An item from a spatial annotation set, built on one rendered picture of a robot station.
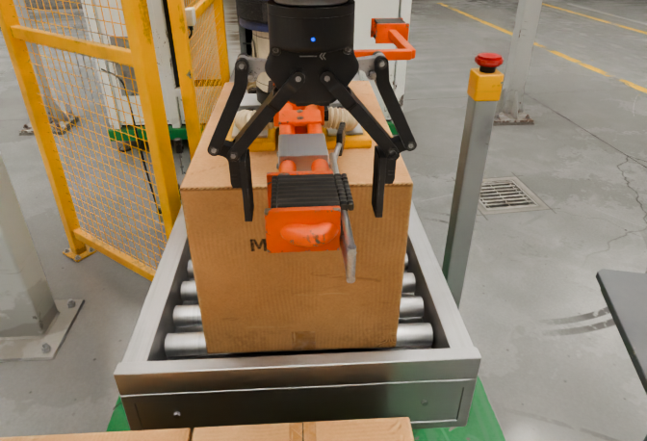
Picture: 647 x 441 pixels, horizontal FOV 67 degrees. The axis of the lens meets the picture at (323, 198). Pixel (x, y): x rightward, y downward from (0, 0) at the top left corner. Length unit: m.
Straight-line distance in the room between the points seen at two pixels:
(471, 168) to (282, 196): 0.99
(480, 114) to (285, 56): 0.98
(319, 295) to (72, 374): 1.17
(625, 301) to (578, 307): 1.20
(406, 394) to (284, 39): 0.81
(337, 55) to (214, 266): 0.58
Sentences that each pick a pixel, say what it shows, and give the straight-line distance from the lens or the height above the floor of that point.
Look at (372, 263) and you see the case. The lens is 0.94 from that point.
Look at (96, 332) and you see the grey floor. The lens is 2.07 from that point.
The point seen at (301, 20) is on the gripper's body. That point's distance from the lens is 0.42.
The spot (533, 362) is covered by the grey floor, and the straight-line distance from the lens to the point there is 1.94.
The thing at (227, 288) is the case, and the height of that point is 0.73.
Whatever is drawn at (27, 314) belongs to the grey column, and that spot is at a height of 0.13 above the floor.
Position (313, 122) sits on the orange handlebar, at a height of 1.09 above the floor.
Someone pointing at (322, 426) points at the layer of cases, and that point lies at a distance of 0.98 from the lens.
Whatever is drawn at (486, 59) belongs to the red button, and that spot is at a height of 1.04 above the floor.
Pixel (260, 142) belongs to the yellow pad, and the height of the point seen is 0.97.
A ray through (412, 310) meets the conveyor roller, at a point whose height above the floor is 0.53.
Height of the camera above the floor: 1.35
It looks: 30 degrees down
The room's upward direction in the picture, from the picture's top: straight up
